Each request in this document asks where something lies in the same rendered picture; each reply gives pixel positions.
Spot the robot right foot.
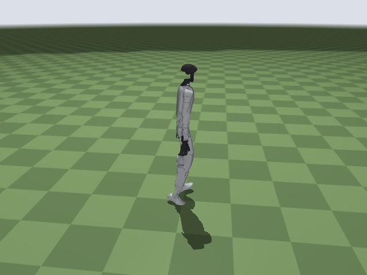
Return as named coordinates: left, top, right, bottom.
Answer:
left=167, top=193, right=185, bottom=205

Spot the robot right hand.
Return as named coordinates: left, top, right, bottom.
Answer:
left=178, top=136, right=190, bottom=156

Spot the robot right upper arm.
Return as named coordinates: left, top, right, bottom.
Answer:
left=181, top=88, right=193, bottom=118

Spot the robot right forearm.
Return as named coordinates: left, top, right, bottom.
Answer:
left=181, top=113, right=191, bottom=141

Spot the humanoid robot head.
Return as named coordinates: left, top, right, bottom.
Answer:
left=180, top=64, right=197, bottom=86

